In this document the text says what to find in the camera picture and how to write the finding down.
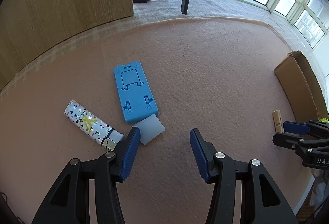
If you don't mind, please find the patterned lighter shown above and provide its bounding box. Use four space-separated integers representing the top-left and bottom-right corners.
64 99 125 151

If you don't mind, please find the blue phone stand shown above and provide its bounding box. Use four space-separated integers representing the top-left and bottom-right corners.
114 61 159 124

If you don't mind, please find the translucent white cap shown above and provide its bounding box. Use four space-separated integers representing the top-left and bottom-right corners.
132 114 165 145

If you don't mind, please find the wooden clothespin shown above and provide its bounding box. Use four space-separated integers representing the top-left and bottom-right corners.
272 110 284 134

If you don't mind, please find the cardboard box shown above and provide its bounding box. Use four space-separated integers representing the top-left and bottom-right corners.
274 51 329 122

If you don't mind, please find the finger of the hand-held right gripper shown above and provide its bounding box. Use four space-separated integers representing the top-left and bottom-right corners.
283 120 329 134
272 133 313 150

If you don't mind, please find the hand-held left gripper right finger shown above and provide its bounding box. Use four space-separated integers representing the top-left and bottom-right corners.
190 128 296 224

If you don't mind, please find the person's right hand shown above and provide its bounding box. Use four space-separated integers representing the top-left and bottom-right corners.
310 169 326 206

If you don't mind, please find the light oak wood panel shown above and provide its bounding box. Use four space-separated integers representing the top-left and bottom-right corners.
0 0 134 91

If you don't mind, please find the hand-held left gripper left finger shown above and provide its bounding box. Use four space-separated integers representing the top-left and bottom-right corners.
31 126 141 224

